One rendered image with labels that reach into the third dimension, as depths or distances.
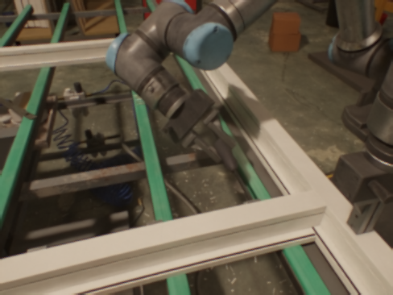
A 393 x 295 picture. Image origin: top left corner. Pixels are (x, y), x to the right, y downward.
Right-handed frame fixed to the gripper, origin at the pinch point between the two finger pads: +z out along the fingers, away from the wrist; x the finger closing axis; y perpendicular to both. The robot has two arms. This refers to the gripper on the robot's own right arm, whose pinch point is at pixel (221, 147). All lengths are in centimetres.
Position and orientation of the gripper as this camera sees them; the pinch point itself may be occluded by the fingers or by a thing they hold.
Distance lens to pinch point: 70.2
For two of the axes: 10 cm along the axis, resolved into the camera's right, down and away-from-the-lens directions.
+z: 7.3, 6.8, -0.2
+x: 6.4, -6.9, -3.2
